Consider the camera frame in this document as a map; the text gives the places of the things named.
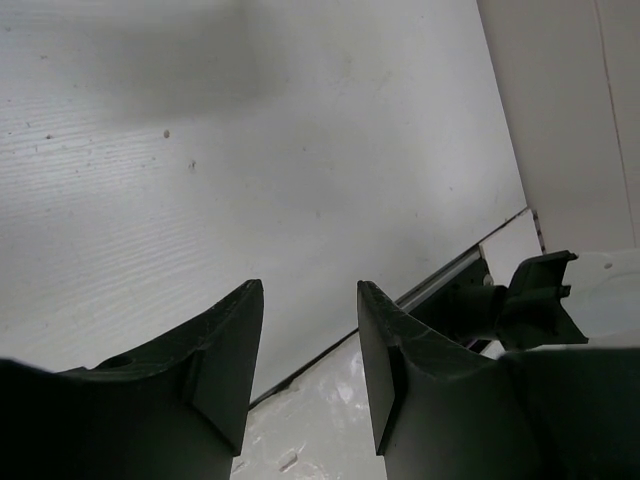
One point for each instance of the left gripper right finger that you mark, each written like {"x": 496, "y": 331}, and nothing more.
{"x": 440, "y": 411}

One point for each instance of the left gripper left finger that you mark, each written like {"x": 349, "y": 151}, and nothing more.
{"x": 174, "y": 407}

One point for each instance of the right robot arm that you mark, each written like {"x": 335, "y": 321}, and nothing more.
{"x": 564, "y": 298}

